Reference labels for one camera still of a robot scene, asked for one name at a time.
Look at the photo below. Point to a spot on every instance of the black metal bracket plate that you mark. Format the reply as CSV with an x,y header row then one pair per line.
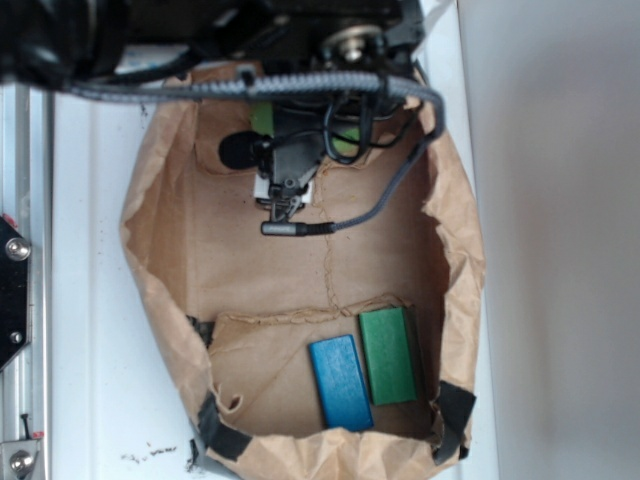
x,y
15,289

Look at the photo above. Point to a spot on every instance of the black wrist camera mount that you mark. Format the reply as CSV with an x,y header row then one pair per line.
x,y
289,158

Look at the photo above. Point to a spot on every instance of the blue wooden block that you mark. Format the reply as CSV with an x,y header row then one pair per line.
x,y
340,383

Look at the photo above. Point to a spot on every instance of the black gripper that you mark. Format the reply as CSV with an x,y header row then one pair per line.
x,y
292,36

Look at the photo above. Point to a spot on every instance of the aluminium frame rail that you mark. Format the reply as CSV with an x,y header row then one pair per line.
x,y
26,214

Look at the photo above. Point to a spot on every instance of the black foam microphone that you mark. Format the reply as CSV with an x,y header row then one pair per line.
x,y
244,150

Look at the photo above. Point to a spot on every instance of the brown paper bag tray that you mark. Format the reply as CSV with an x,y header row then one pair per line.
x,y
233,312

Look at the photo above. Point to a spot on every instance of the green plush animal toy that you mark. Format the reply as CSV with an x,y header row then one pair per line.
x,y
345,141

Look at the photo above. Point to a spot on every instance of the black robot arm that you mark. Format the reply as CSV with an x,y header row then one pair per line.
x,y
51,43

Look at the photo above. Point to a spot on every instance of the green wooden block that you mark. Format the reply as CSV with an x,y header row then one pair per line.
x,y
388,357

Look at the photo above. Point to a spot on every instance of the silver corner bracket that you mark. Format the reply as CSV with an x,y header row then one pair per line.
x,y
19,459

